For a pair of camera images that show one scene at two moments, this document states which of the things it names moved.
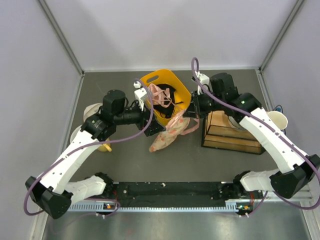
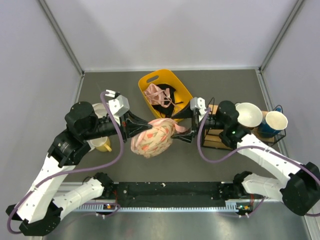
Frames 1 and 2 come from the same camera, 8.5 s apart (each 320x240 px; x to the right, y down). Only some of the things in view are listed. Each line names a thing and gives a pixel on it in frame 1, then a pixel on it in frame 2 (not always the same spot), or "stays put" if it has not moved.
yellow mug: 105,147 stays put
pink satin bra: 158,95 stays put
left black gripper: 154,127 → 131,127
